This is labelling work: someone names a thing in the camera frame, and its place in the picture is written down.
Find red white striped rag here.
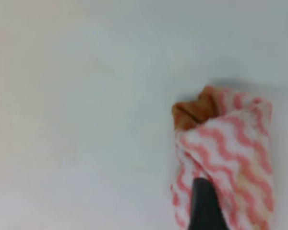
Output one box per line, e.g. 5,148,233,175
171,86,275,230

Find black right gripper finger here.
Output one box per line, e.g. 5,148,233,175
188,178,228,230

